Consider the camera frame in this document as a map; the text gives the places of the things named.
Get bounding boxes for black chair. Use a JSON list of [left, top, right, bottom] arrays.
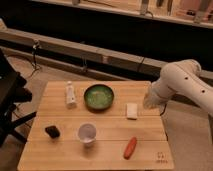
[[0, 49, 36, 147]]

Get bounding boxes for clear plastic cup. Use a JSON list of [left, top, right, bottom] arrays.
[[77, 123, 96, 147]]

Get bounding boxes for black small object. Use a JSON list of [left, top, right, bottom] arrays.
[[45, 125, 60, 138]]

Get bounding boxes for white tube bottle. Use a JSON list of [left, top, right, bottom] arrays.
[[66, 81, 76, 108]]

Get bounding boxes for orange carrot toy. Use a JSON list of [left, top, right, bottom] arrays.
[[123, 137, 137, 159]]

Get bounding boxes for green ceramic bowl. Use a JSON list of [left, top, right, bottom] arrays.
[[84, 84, 114, 110]]

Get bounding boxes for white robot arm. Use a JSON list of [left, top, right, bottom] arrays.
[[144, 59, 213, 117]]

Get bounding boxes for white rectangular eraser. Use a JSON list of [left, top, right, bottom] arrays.
[[126, 103, 138, 119]]

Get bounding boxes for black cable on floor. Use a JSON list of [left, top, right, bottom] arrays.
[[26, 39, 43, 80]]

